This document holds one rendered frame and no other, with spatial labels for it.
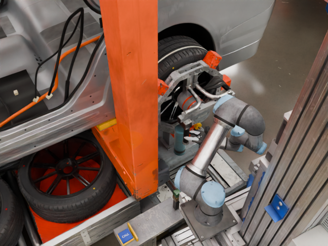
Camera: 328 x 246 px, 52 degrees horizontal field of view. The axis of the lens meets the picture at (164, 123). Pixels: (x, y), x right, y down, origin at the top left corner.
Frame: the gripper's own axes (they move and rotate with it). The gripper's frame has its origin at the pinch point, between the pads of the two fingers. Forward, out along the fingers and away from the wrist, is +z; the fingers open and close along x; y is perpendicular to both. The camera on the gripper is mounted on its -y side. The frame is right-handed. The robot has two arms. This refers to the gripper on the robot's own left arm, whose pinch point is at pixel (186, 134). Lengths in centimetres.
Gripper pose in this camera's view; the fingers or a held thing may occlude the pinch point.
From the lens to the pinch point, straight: 210.4
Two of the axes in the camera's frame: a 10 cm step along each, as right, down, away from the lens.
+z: -9.8, -1.6, 1.2
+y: -0.1, 6.6, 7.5
